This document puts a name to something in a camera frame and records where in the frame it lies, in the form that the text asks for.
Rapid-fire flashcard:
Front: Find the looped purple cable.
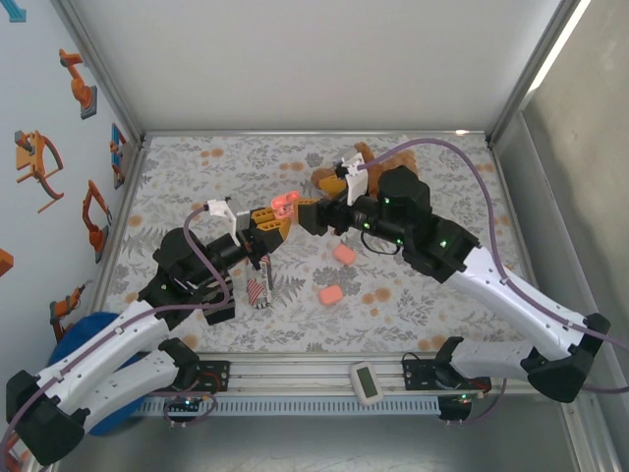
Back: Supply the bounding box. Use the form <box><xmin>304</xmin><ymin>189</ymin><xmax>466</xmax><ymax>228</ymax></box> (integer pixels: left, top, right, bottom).
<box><xmin>443</xmin><ymin>373</ymin><xmax>510</xmax><ymax>428</ymax></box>
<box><xmin>162</xmin><ymin>389</ymin><xmax>220</xmax><ymax>431</ymax></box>

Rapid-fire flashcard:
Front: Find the blue cloth bundle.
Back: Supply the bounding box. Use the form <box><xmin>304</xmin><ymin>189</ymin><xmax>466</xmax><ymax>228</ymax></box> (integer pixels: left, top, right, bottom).
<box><xmin>46</xmin><ymin>311</ymin><xmax>148</xmax><ymax>438</ymax></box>

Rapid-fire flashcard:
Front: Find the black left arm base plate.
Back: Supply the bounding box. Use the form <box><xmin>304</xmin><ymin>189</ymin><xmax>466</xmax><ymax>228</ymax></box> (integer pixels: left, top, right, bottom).
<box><xmin>195</xmin><ymin>359</ymin><xmax>233</xmax><ymax>395</ymax></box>

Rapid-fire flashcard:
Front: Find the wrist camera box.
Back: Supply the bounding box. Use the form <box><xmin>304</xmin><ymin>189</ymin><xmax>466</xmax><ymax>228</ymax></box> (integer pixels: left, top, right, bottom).
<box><xmin>205</xmin><ymin>196</ymin><xmax>252</xmax><ymax>247</ymax></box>
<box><xmin>335</xmin><ymin>151</ymin><xmax>374</xmax><ymax>207</ymax></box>

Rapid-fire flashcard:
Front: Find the floral print tablecloth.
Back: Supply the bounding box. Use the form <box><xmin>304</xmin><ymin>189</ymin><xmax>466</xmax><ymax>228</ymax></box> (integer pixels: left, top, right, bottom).
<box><xmin>100</xmin><ymin>135</ymin><xmax>538</xmax><ymax>354</ymax></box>

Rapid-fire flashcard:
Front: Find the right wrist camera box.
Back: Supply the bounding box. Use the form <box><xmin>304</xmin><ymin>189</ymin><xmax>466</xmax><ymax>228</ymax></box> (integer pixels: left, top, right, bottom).
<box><xmin>335</xmin><ymin>151</ymin><xmax>374</xmax><ymax>207</ymax></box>

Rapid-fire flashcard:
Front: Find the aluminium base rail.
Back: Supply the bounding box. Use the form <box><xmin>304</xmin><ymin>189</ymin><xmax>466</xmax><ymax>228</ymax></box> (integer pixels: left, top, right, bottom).
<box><xmin>196</xmin><ymin>351</ymin><xmax>594</xmax><ymax>395</ymax></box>

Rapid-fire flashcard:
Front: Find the brown teddy bear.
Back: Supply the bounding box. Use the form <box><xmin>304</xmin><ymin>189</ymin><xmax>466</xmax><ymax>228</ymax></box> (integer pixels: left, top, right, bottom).
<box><xmin>311</xmin><ymin>141</ymin><xmax>420</xmax><ymax>198</ymax></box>

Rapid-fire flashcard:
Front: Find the aluminium frame post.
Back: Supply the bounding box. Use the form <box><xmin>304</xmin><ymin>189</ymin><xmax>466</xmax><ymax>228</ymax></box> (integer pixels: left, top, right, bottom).
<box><xmin>485</xmin><ymin>0</ymin><xmax>594</xmax><ymax>148</ymax></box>
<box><xmin>558</xmin><ymin>395</ymin><xmax>624</xmax><ymax>472</ymax></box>
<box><xmin>50</xmin><ymin>0</ymin><xmax>147</xmax><ymax>148</ymax></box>

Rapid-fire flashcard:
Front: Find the flag print striped case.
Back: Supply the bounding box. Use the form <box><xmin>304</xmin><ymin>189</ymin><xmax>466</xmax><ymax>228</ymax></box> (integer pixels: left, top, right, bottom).
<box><xmin>245</xmin><ymin>255</ymin><xmax>274</xmax><ymax>311</ymax></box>

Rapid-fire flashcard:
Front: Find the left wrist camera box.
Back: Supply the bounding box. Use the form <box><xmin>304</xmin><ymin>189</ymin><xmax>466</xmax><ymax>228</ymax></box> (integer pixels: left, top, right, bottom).
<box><xmin>205</xmin><ymin>196</ymin><xmax>252</xmax><ymax>247</ymax></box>

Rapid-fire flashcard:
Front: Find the black control board with LED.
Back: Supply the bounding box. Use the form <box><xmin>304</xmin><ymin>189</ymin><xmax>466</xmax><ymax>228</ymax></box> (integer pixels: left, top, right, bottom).
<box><xmin>166</xmin><ymin>392</ymin><xmax>217</xmax><ymax>414</ymax></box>
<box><xmin>438</xmin><ymin>392</ymin><xmax>476</xmax><ymax>424</ymax></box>

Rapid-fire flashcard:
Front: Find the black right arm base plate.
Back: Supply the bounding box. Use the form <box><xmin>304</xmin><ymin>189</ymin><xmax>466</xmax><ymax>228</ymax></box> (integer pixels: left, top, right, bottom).
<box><xmin>401</xmin><ymin>357</ymin><xmax>492</xmax><ymax>395</ymax></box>

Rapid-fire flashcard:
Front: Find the white timer with display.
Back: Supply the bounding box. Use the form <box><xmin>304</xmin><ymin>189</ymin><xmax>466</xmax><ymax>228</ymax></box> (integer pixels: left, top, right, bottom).
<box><xmin>348</xmin><ymin>360</ymin><xmax>384</xmax><ymax>407</ymax></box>

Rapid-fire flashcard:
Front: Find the orange grey gripper wall sticker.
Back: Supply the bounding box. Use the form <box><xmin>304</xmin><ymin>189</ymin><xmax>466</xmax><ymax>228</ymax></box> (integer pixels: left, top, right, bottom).
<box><xmin>13</xmin><ymin>129</ymin><xmax>66</xmax><ymax>214</ymax></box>

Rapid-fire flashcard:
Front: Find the white slotted cable duct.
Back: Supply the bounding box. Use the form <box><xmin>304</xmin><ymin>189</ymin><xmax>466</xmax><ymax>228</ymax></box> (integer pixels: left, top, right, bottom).
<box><xmin>137</xmin><ymin>395</ymin><xmax>442</xmax><ymax>418</ymax></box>

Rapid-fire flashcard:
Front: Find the aluminium frame rail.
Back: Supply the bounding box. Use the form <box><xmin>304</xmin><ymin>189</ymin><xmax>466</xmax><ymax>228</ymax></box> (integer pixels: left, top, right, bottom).
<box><xmin>90</xmin><ymin>140</ymin><xmax>149</xmax><ymax>321</ymax></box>
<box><xmin>488</xmin><ymin>140</ymin><xmax>559</xmax><ymax>355</ymax></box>
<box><xmin>141</xmin><ymin>128</ymin><xmax>491</xmax><ymax>141</ymax></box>

